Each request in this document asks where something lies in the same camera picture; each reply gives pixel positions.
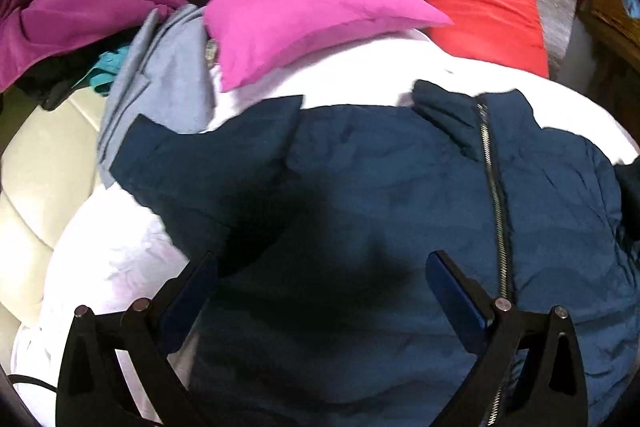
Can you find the red pillow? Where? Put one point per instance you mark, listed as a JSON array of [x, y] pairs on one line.
[[504, 32]]

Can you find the purple magenta garment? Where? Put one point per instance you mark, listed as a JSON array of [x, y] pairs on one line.
[[33, 30]]

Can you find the magenta pink pillow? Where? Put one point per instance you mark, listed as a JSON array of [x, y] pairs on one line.
[[255, 37]]

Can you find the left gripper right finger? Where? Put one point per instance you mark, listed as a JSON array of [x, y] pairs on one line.
[[551, 389]]

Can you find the teal garment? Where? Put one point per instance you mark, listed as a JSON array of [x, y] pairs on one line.
[[102, 74]]

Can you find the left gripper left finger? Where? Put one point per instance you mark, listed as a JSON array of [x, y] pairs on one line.
[[92, 389]]

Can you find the cream leather sofa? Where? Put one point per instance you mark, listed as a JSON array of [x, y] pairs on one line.
[[48, 169]]

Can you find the navy blue puffer jacket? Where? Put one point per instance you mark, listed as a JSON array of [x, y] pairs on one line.
[[320, 221]]

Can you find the grey garment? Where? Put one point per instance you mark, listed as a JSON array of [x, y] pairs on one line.
[[164, 77]]

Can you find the white fleece blanket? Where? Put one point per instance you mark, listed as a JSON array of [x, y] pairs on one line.
[[115, 250]]

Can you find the black garment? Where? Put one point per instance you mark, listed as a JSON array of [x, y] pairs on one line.
[[51, 82]]

